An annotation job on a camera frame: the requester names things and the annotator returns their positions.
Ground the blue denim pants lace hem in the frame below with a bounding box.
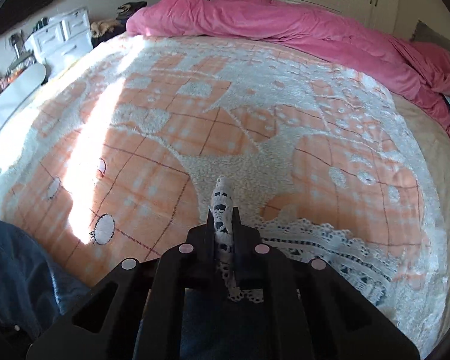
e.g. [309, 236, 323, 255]
[0, 179, 407, 359]

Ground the orange white plush blanket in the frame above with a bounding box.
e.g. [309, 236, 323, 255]
[0, 36, 447, 355]

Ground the beige bed sheet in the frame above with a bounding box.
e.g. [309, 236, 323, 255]
[393, 94, 450, 341]

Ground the white rounded desk top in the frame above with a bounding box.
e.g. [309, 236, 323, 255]
[0, 63, 47, 130]

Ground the pile of dark clothes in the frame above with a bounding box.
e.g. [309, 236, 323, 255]
[90, 1, 148, 48]

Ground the pink duvet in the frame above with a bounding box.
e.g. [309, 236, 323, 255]
[126, 0, 450, 138]

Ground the white drawer cabinet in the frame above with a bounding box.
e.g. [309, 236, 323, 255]
[25, 7, 93, 79]

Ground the grey headboard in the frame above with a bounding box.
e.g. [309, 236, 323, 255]
[410, 20, 450, 53]

